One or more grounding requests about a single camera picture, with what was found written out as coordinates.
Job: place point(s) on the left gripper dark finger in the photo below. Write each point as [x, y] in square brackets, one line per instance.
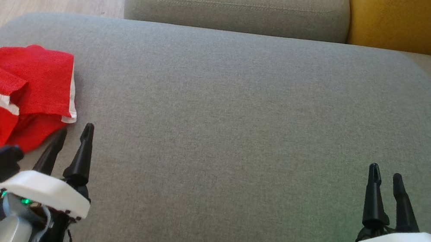
[81, 155]
[50, 152]

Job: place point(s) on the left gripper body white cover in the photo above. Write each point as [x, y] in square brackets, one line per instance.
[45, 193]

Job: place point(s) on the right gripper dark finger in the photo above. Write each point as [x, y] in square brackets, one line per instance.
[404, 209]
[374, 200]

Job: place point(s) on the red shorts white waistband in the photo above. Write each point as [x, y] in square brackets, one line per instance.
[43, 79]

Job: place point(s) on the grey sofa seat cushion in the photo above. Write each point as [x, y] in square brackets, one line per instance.
[243, 112]

